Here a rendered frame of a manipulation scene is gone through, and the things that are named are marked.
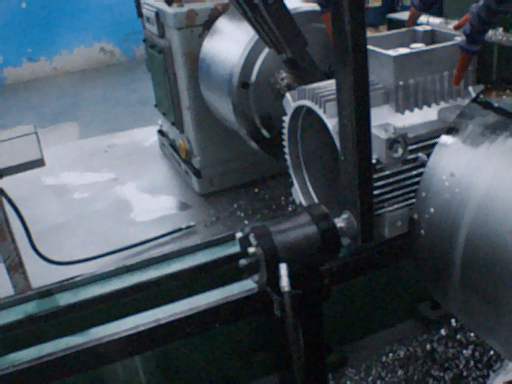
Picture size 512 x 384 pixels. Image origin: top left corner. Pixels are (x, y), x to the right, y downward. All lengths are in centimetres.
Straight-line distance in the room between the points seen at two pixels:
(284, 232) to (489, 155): 19
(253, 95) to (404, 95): 27
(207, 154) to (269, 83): 29
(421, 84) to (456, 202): 25
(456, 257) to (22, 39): 595
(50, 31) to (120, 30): 70
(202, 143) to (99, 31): 512
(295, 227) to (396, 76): 22
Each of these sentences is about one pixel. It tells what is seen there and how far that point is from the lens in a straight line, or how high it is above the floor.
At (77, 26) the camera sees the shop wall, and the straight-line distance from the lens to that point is 619.
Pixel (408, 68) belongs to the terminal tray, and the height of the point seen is 113.
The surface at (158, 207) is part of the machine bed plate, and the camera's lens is 115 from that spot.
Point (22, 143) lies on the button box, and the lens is 82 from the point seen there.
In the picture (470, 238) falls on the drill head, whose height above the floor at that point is 107.
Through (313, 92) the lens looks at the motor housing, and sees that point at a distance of 67.
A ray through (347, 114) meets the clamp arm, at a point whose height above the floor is 113.
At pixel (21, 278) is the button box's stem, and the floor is 86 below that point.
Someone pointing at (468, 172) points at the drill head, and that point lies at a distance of 46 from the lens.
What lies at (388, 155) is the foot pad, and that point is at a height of 105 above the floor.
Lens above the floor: 131
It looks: 26 degrees down
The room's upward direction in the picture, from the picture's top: 7 degrees counter-clockwise
